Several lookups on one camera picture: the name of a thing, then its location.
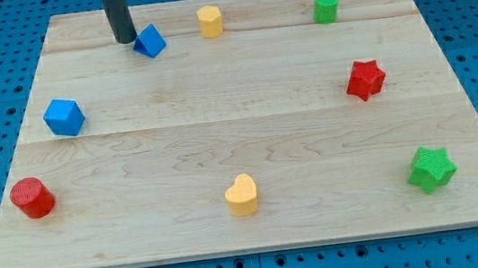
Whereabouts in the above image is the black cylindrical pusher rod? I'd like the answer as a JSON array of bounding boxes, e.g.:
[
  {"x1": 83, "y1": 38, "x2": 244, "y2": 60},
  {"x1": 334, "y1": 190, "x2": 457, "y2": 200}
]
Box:
[{"x1": 101, "y1": 0, "x2": 136, "y2": 44}]

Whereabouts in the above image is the yellow hexagon block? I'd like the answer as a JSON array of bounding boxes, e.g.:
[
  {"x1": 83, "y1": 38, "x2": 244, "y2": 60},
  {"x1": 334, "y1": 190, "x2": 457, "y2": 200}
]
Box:
[{"x1": 197, "y1": 5, "x2": 223, "y2": 39}]

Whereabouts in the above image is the green circle block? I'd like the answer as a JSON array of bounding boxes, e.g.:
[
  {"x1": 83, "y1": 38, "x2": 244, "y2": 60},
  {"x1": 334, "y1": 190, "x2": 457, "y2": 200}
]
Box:
[{"x1": 313, "y1": 0, "x2": 339, "y2": 24}]

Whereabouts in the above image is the blue triangle block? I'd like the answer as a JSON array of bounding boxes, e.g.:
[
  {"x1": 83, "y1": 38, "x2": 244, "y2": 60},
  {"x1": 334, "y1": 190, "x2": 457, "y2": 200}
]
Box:
[{"x1": 133, "y1": 24, "x2": 167, "y2": 58}]

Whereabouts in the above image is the blue cube block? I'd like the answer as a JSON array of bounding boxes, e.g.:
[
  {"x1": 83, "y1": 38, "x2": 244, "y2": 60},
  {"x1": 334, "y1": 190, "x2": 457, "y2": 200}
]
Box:
[{"x1": 43, "y1": 99, "x2": 85, "y2": 136}]

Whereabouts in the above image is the light wooden board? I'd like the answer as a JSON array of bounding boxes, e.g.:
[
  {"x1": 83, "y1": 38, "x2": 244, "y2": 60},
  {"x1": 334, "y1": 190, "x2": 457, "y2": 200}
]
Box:
[{"x1": 0, "y1": 0, "x2": 478, "y2": 268}]

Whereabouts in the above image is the red cylinder block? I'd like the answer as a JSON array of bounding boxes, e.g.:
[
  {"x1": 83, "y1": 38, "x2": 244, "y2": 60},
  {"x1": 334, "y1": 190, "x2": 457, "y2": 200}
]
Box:
[{"x1": 9, "y1": 177, "x2": 56, "y2": 219}]

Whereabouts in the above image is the yellow heart block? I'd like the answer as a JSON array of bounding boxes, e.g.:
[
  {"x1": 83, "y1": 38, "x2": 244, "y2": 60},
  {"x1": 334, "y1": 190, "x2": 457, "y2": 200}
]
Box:
[{"x1": 224, "y1": 173, "x2": 258, "y2": 217}]

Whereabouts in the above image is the red star block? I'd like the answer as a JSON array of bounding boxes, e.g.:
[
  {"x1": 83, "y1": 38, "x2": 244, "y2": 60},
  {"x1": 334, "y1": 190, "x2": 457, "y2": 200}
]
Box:
[{"x1": 346, "y1": 60, "x2": 387, "y2": 101}]

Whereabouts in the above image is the green star block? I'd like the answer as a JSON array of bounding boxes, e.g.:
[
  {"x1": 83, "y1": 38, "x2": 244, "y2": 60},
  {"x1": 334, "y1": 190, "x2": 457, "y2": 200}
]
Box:
[{"x1": 407, "y1": 146, "x2": 457, "y2": 195}]

